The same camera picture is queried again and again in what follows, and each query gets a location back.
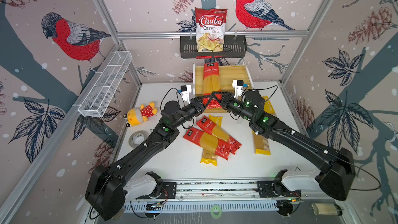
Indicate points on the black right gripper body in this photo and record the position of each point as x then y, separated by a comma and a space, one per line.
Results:
232, 106

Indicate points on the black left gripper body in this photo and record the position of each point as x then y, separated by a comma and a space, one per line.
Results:
190, 110

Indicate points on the red spaghetti bag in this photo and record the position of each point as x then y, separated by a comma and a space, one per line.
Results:
211, 127
211, 81
208, 142

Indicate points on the yellow spaghetti bag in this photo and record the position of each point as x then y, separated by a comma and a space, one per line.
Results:
268, 106
208, 157
261, 145

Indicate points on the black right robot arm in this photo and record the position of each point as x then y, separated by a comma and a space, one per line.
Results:
337, 168

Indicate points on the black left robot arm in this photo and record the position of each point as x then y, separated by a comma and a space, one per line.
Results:
105, 191

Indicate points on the wooden two-tier shelf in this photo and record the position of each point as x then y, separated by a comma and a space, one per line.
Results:
227, 75

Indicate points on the yellow plush toy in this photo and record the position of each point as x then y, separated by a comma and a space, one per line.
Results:
139, 115

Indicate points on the clear tape roll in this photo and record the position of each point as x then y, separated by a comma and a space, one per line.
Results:
137, 138

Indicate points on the Chuba cassava chips bag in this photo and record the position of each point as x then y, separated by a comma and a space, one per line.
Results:
211, 27

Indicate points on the glass jar right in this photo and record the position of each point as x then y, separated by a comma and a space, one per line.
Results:
327, 209

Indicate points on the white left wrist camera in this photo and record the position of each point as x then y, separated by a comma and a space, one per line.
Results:
185, 91

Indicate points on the black hanging wire basket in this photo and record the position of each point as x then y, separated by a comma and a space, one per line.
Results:
234, 47

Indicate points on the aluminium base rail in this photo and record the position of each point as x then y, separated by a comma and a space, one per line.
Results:
151, 196

